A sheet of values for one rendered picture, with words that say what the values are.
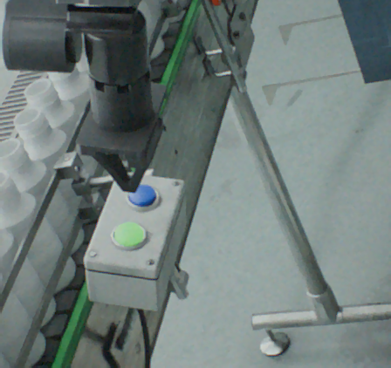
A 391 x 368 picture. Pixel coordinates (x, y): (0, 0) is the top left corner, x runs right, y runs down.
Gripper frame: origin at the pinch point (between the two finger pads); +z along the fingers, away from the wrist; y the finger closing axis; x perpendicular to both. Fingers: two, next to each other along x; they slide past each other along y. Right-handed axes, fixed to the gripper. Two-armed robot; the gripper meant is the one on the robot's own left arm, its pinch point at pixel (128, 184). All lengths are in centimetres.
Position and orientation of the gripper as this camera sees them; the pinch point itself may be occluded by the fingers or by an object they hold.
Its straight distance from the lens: 106.1
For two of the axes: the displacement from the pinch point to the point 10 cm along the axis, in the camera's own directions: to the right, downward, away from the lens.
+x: 9.8, 1.2, -1.7
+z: 0.3, 7.4, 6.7
